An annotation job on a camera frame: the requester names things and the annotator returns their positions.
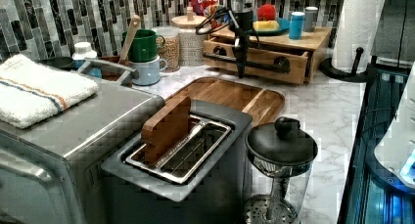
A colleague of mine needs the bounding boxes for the white striped towel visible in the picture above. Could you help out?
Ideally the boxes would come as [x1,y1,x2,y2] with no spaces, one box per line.
[0,55,99,129]

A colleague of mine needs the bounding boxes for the stainless toaster oven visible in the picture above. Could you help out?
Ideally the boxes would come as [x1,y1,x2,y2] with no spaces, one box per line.
[1,66,164,224]

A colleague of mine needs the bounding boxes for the glass jar with grains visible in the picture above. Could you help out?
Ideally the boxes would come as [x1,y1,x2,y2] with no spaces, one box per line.
[153,26,180,72]

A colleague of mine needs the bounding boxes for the wooden toaster block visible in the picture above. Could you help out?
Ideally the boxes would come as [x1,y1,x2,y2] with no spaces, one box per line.
[142,97,191,165]

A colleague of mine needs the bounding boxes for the Froot Loops cereal box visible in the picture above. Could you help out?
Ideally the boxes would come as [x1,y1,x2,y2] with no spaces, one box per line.
[191,0,225,17]

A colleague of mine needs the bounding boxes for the brown bowl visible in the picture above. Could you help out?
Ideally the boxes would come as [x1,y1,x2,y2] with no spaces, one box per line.
[101,56,124,81]

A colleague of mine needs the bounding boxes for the green mug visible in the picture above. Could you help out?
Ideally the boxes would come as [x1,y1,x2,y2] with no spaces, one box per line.
[128,29,165,63]

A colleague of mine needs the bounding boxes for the blue cup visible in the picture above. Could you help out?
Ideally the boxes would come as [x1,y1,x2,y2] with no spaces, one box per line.
[289,12,304,40]

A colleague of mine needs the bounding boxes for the light wooden drawer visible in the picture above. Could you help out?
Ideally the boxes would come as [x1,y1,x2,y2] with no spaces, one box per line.
[204,37,310,84]

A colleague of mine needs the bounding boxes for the grey toaster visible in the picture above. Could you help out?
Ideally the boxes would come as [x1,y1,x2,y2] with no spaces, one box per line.
[102,100,253,224]

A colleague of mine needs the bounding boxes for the white lidded bottle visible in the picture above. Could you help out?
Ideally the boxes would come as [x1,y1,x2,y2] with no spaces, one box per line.
[71,42,98,68]

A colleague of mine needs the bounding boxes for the red round toy fruit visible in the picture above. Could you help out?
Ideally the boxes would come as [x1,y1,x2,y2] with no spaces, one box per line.
[256,4,276,21]

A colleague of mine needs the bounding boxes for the light blue mug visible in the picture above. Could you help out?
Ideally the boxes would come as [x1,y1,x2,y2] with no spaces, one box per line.
[129,56,168,86]

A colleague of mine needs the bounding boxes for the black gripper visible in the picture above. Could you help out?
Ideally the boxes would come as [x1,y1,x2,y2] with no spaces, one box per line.
[229,1,254,78]

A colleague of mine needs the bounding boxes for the black drawer handle bar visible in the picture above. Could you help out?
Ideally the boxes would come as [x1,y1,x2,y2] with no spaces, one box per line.
[204,45,291,73]

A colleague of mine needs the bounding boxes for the white jar wooden lid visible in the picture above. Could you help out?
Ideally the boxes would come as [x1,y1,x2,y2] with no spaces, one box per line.
[171,6,206,67]

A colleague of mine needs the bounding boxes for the wooden spoon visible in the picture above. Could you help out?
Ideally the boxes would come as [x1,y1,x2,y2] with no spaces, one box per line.
[118,15,141,65]

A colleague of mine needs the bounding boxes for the grey cup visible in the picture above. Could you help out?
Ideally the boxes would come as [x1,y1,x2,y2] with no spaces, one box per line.
[303,6,318,32]

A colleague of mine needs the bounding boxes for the paper towel roll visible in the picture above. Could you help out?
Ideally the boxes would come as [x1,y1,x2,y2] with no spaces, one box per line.
[332,0,385,72]

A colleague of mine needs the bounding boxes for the wooden drawer cabinet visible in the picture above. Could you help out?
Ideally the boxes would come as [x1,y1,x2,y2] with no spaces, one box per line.
[209,27,331,83]

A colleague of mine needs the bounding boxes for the teal plate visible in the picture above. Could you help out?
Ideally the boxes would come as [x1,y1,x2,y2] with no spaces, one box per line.
[254,18,290,36]

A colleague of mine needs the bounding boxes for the dark wooden cutting board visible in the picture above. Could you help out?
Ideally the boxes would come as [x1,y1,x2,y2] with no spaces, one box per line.
[166,77,285,126]

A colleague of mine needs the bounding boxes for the yellow butter block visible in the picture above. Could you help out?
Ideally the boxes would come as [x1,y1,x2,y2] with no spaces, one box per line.
[254,21,280,31]

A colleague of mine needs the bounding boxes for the black paper towel holder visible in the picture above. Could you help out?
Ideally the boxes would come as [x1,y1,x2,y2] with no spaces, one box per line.
[318,47,371,84]

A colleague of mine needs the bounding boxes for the glass French press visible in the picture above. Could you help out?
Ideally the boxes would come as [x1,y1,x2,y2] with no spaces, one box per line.
[242,116,318,224]

